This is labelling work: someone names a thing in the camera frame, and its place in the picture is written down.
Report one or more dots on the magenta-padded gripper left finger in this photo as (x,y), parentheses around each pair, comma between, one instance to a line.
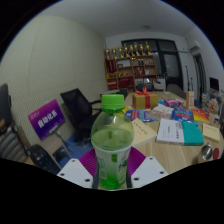
(88,160)

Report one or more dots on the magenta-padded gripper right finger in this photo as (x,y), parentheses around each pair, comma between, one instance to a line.
(137,160)

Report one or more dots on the green drink bottle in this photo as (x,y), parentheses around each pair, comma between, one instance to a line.
(112,140)

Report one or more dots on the beige book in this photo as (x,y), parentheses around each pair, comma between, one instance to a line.
(144,131)

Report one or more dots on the white book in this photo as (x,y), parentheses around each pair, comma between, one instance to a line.
(169,130)

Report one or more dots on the blue patterned packet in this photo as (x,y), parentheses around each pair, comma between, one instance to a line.
(140,115)

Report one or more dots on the white paper booklet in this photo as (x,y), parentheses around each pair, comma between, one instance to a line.
(161,111)

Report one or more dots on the black office chair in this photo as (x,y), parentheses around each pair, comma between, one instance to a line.
(76,106)

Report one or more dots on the purple sign board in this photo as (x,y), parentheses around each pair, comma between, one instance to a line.
(46,119)

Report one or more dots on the yellow gift box red ribbon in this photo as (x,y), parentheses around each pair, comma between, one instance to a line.
(145,100)

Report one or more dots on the teal book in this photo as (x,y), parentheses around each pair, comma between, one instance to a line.
(192,133)

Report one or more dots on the blue book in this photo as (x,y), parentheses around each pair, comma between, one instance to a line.
(182,114)

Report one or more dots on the pink box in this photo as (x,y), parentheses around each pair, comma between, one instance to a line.
(173,102)

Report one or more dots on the steel cup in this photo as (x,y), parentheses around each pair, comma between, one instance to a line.
(206,152)

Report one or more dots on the orange yellow book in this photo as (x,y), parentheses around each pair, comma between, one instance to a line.
(200,115)

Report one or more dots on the flat round red coaster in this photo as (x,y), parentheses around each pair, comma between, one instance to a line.
(216,153)

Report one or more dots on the orange standing card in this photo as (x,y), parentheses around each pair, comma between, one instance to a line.
(190,99)

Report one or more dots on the wooden shelf unit with trophies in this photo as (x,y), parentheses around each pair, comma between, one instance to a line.
(131,71)

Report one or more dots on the flower bouquet in pot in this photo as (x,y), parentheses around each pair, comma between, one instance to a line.
(213,106)

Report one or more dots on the black framed glass door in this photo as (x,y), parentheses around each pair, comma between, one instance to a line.
(173,66)

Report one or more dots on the black computer monitor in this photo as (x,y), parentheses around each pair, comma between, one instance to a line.
(214,84)

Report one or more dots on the white air conditioner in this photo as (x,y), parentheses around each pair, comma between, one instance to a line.
(196,46)

